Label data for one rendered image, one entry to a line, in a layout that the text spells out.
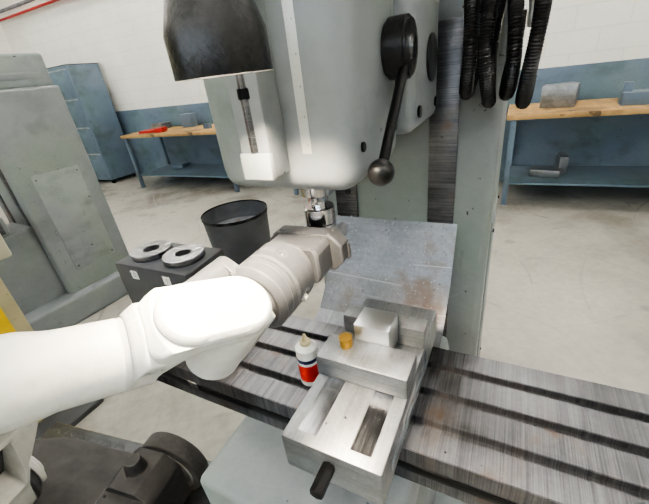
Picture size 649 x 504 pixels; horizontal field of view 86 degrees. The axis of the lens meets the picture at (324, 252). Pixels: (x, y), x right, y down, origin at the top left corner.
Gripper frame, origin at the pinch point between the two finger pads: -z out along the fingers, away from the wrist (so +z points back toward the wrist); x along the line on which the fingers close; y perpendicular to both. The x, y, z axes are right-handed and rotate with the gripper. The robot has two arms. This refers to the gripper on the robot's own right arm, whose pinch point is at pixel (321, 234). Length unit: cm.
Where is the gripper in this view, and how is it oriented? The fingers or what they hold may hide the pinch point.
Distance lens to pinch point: 55.3
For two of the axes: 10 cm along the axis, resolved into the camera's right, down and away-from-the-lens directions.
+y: 1.4, 8.7, 4.7
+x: -8.9, -1.0, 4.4
